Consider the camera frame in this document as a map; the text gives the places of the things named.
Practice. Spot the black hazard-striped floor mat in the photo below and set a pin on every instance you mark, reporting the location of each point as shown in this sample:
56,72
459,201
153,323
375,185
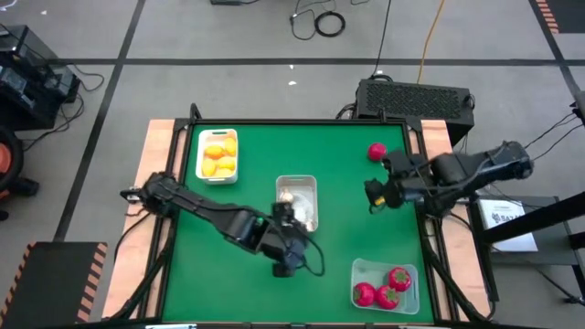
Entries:
569,13
50,283

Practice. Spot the black and orange vacuum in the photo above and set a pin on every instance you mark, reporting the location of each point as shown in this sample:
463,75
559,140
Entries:
16,178

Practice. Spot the black computer case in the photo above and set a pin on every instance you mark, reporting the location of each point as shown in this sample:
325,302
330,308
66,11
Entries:
411,102

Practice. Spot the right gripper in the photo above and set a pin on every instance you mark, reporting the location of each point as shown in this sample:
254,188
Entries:
386,194

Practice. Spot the black power adapter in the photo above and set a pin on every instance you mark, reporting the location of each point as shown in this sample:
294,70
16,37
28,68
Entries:
226,2

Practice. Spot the white box with logo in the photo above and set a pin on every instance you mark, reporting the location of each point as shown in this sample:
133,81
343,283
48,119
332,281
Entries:
503,228

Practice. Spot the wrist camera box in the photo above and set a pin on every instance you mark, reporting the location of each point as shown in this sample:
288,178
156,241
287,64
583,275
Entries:
397,162
285,265

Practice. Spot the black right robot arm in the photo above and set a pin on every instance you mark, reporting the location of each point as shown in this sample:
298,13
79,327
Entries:
480,166

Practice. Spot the black side table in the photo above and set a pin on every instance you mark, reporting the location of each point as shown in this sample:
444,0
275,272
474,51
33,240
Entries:
553,249

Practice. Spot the black equipment cart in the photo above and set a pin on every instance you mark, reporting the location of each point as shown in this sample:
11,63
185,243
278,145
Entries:
27,91

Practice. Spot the black diagonal beam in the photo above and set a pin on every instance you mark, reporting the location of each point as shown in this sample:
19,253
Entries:
539,217

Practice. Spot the grey plastic basket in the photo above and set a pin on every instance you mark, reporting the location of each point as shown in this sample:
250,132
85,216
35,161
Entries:
306,183

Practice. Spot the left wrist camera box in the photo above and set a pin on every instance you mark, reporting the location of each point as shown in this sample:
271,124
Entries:
285,265

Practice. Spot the green table mat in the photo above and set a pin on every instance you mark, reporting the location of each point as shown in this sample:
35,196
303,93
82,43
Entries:
219,292

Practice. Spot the beige bread rolls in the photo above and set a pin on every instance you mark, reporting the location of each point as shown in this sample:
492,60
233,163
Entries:
302,208

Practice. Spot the white plastic basket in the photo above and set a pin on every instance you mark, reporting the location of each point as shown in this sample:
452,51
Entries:
217,181

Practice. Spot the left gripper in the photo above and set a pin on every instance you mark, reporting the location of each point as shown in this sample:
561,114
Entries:
288,230

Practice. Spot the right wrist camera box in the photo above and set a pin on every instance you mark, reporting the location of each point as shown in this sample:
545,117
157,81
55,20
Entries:
397,162

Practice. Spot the clear plastic basket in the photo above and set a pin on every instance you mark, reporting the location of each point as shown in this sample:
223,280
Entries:
365,269

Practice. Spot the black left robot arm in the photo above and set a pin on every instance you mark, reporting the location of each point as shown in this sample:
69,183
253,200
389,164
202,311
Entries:
205,212

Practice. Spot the orange-yellow lemon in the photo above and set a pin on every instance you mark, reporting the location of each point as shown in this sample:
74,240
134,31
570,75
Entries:
214,152

